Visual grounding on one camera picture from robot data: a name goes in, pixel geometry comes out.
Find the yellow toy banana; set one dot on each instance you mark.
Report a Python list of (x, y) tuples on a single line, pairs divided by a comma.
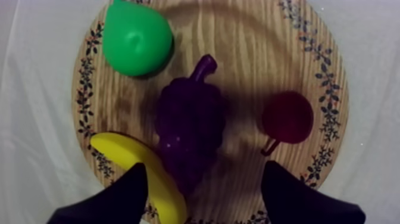
[(125, 150)]

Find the purple toy grapes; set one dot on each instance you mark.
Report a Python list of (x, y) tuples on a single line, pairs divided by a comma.
[(190, 119)]

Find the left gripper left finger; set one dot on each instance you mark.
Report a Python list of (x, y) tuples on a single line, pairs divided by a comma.
[(118, 200)]

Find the small red fruit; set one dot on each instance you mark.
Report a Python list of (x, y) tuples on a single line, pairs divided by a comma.
[(289, 117)]

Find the round wooden board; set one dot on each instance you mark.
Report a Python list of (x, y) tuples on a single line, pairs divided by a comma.
[(250, 56)]

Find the green toy pear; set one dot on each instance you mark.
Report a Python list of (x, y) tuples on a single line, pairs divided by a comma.
[(136, 39)]

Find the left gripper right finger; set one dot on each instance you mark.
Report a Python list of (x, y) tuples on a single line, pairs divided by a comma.
[(297, 200)]

